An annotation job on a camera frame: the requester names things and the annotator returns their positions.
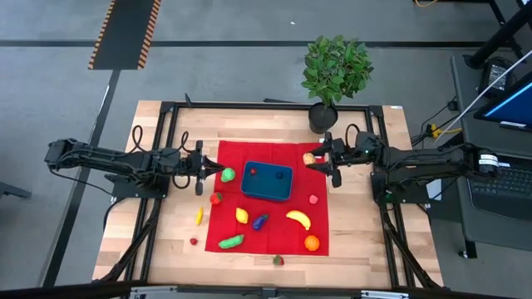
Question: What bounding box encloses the black stand pole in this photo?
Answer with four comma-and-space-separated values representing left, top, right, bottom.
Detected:
463, 0, 532, 70

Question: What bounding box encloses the white rod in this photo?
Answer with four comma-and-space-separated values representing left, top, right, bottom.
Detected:
431, 49, 532, 145

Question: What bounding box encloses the green cucumber toy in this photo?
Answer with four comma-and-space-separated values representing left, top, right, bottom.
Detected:
218, 233, 245, 251

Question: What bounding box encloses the red cloth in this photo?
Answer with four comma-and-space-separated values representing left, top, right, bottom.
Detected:
204, 140, 330, 257

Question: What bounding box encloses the computer monitor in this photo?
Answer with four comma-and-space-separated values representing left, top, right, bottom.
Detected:
473, 81, 532, 133

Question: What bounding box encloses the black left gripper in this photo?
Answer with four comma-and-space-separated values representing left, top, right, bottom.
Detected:
182, 140, 225, 196

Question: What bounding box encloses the blue plastic tupperware container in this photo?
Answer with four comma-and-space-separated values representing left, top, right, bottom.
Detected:
240, 160, 294, 203

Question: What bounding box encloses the purple eggplant toy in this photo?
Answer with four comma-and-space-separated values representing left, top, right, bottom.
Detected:
252, 213, 270, 232

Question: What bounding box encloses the black laptop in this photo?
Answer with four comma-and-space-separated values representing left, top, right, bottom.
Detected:
456, 153, 532, 221

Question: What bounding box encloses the black orange striped floor mat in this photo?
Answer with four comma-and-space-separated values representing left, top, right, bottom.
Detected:
86, 0, 162, 71

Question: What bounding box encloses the grey desk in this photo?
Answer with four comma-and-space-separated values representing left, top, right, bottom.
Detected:
451, 53, 532, 252

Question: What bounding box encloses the black device with label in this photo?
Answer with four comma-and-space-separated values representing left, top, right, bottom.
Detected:
477, 56, 516, 99

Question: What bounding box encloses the orange fruit toy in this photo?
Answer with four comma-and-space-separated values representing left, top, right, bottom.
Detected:
303, 234, 321, 252

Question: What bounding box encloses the yellow banana toy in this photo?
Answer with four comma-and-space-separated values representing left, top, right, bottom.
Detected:
285, 209, 313, 232

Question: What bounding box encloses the green artificial plant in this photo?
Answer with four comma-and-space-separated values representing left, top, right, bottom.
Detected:
300, 35, 374, 109

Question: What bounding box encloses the black metal table frame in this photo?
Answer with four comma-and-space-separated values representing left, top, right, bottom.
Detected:
93, 99, 444, 292

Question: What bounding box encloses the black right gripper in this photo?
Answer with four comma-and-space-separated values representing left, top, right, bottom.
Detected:
306, 131, 354, 189

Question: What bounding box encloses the black plant pot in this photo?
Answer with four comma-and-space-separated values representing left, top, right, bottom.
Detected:
308, 101, 339, 135

